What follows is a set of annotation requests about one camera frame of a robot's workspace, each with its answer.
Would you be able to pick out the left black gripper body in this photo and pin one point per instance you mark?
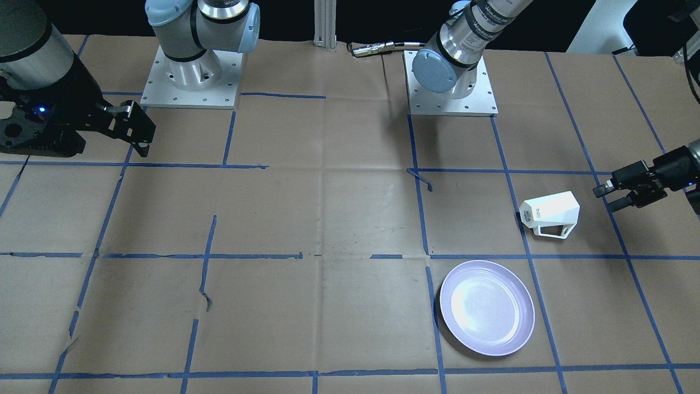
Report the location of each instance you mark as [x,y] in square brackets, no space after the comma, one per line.
[674,164]

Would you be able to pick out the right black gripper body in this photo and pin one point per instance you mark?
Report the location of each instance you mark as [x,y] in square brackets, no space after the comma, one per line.
[78,93]

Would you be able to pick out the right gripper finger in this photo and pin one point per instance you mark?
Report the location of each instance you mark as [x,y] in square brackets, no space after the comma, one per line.
[132,125]

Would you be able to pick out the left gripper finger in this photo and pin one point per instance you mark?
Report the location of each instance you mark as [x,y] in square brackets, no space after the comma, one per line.
[630,200]
[635,177]

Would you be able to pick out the white faceted mug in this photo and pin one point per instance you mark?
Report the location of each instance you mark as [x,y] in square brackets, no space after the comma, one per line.
[553,216]

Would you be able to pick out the lavender plate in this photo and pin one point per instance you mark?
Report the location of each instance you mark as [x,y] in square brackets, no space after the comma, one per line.
[487,308]

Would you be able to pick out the aluminium frame post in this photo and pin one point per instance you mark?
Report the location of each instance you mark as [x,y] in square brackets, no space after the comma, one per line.
[325,13]

